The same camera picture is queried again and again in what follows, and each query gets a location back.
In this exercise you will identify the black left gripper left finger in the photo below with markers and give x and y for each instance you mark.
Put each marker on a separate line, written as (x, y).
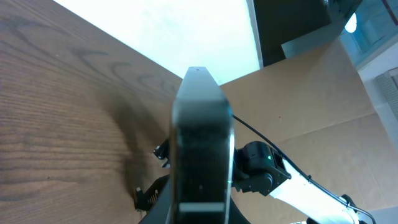
(159, 214)

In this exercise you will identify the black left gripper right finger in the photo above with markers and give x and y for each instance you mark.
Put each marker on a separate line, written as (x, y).
(235, 216)

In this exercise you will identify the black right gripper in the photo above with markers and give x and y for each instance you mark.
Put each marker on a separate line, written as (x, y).
(163, 152)

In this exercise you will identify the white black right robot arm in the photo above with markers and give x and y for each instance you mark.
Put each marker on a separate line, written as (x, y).
(258, 167)

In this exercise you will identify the cardboard side panel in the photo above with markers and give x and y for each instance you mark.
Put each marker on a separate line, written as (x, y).
(330, 118)

